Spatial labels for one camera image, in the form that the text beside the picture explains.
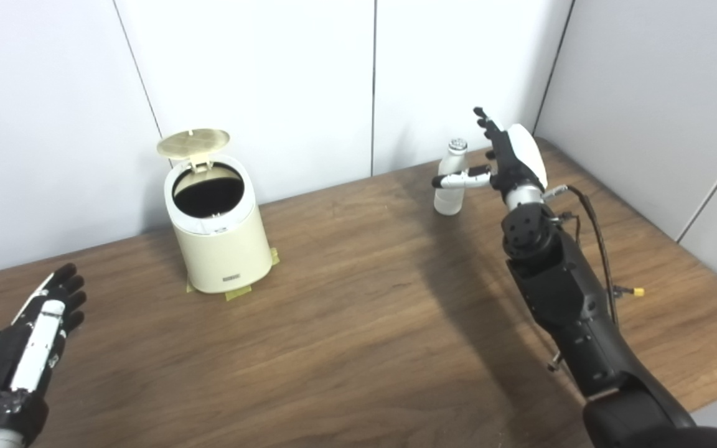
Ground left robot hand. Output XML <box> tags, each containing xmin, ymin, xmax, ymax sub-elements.
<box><xmin>0</xmin><ymin>263</ymin><xmax>87</xmax><ymax>446</ymax></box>

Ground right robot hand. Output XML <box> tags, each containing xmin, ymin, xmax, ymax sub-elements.
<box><xmin>431</xmin><ymin>107</ymin><xmax>549</xmax><ymax>209</ymax></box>

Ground small white plastic bottle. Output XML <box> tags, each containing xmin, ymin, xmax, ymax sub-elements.
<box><xmin>433</xmin><ymin>139</ymin><xmax>468</xmax><ymax>216</ymax></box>

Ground round cream bin lid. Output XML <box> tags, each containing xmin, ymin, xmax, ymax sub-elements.
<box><xmin>157</xmin><ymin>129</ymin><xmax>232</xmax><ymax>172</ymax></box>

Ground cream-colored bin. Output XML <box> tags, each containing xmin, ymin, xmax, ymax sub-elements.
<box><xmin>164</xmin><ymin>154</ymin><xmax>273</xmax><ymax>294</ymax></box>

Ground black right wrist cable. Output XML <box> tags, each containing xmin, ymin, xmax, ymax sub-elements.
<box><xmin>545</xmin><ymin>185</ymin><xmax>621</xmax><ymax>327</ymax></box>

